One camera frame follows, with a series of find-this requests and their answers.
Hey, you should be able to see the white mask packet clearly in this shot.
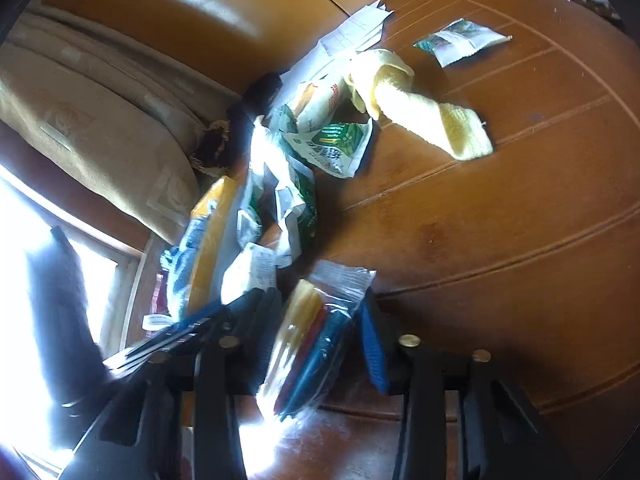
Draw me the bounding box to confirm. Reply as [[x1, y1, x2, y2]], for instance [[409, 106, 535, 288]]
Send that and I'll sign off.
[[220, 243, 277, 304]]

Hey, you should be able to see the colourful cloth pack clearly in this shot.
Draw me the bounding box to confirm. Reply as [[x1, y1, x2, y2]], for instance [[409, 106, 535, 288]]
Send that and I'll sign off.
[[256, 260, 376, 422]]

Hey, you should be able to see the blue towel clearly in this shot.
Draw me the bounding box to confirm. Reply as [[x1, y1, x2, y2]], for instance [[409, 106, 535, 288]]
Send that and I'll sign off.
[[160, 216, 209, 321]]

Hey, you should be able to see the green white sachet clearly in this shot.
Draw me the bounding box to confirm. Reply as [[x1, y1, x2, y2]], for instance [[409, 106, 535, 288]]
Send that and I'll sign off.
[[269, 105, 373, 179]]

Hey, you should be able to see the yellow towel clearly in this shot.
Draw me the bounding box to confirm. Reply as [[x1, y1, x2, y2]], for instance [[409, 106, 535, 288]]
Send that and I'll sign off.
[[344, 49, 494, 160]]

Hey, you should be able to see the red foil pouch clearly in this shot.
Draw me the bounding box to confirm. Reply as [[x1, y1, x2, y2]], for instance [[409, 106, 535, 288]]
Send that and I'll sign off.
[[148, 272, 167, 327]]

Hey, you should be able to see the white box with yellow tape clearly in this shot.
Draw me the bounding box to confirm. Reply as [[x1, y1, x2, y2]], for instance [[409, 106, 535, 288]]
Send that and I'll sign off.
[[183, 177, 239, 318]]

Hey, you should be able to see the dark fringed cloth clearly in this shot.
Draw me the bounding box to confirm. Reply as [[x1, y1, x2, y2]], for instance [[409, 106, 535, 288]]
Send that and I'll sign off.
[[190, 73, 282, 177]]

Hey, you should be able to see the yellow foil packet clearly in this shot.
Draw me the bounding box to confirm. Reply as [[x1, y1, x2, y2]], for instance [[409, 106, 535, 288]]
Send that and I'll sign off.
[[288, 72, 347, 132]]

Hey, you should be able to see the tan patterned curtain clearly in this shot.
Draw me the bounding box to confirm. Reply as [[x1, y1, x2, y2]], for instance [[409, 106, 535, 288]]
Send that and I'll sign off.
[[1, 3, 240, 243]]

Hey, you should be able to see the yellow wooden cabinet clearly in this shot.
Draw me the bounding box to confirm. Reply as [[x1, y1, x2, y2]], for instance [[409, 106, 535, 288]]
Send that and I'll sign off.
[[42, 0, 375, 93]]

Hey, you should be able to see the stack of white papers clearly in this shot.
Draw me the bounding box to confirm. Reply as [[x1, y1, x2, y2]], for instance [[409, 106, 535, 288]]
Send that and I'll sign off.
[[281, 0, 393, 84]]

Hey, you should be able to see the small photo print sachet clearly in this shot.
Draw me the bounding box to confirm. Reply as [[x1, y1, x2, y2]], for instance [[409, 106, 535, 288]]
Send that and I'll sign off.
[[413, 18, 512, 68]]

